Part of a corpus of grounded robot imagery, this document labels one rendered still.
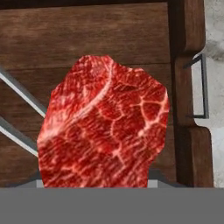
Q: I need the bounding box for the red marbled raw steak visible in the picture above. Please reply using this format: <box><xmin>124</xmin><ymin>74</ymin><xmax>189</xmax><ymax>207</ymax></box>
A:
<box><xmin>36</xmin><ymin>54</ymin><xmax>171</xmax><ymax>189</ymax></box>

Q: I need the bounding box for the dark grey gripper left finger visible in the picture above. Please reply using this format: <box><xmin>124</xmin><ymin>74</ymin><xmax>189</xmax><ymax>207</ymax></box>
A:
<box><xmin>17</xmin><ymin>170</ymin><xmax>45</xmax><ymax>189</ymax></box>

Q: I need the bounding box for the dark metal tray handle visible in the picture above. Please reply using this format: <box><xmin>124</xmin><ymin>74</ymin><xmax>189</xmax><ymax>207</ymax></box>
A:
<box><xmin>183</xmin><ymin>53</ymin><xmax>210</xmax><ymax>120</ymax></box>

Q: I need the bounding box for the grey metal bar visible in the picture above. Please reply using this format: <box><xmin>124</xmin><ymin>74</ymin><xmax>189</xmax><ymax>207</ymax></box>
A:
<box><xmin>0</xmin><ymin>66</ymin><xmax>48</xmax><ymax>119</ymax></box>
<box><xmin>0</xmin><ymin>115</ymin><xmax>39</xmax><ymax>158</ymax></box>

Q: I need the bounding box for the brown wooden tray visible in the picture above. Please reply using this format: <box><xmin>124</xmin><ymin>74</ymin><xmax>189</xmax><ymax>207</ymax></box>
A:
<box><xmin>0</xmin><ymin>0</ymin><xmax>214</xmax><ymax>189</ymax></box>

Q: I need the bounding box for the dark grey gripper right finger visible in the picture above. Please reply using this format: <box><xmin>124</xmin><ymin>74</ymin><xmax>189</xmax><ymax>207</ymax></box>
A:
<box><xmin>148</xmin><ymin>169</ymin><xmax>186</xmax><ymax>189</ymax></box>

